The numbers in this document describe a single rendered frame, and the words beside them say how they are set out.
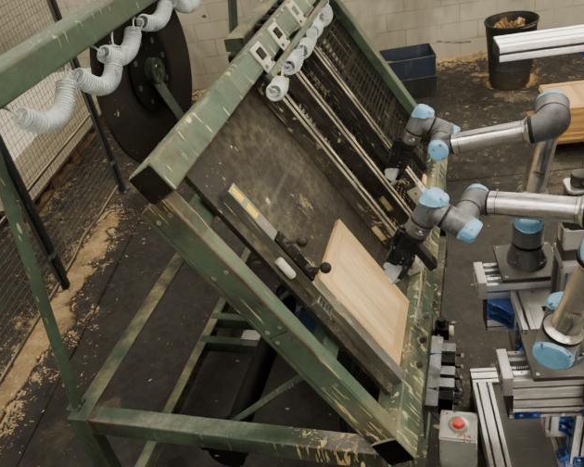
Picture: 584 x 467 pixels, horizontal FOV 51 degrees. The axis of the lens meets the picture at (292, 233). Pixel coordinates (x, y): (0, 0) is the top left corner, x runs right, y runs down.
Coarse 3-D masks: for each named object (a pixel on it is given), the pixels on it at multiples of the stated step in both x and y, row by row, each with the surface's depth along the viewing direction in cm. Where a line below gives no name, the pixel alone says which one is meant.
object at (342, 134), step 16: (272, 32) 246; (304, 48) 249; (304, 80) 260; (304, 96) 260; (320, 96) 263; (320, 112) 262; (336, 128) 265; (336, 144) 269; (352, 144) 268; (352, 160) 272; (368, 160) 275; (368, 176) 275; (384, 176) 280; (384, 192) 278; (400, 208) 281; (400, 224) 286
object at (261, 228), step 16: (224, 192) 194; (240, 192) 197; (240, 208) 195; (256, 208) 200; (256, 224) 197; (272, 240) 200; (320, 288) 208; (336, 304) 212; (336, 320) 214; (352, 320) 216; (352, 336) 216; (368, 336) 219; (368, 352) 219; (384, 352) 222; (384, 368) 222; (400, 368) 227
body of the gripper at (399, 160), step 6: (396, 138) 245; (396, 144) 246; (402, 144) 243; (390, 150) 248; (396, 150) 245; (402, 150) 246; (408, 150) 245; (390, 156) 245; (396, 156) 245; (402, 156) 247; (408, 156) 247; (390, 162) 248; (396, 162) 247; (402, 162) 247; (408, 162) 246
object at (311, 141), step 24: (264, 48) 235; (264, 96) 239; (288, 96) 242; (288, 120) 242; (312, 144) 246; (336, 168) 249; (360, 192) 254; (360, 216) 261; (384, 216) 262; (384, 240) 266
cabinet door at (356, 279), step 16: (336, 224) 240; (336, 240) 234; (352, 240) 244; (336, 256) 230; (352, 256) 239; (368, 256) 248; (320, 272) 218; (336, 272) 225; (352, 272) 234; (368, 272) 243; (336, 288) 220; (352, 288) 229; (368, 288) 238; (384, 288) 248; (352, 304) 224; (368, 304) 233; (384, 304) 242; (400, 304) 252; (368, 320) 228; (384, 320) 237; (400, 320) 247; (384, 336) 232; (400, 336) 241; (400, 352) 236
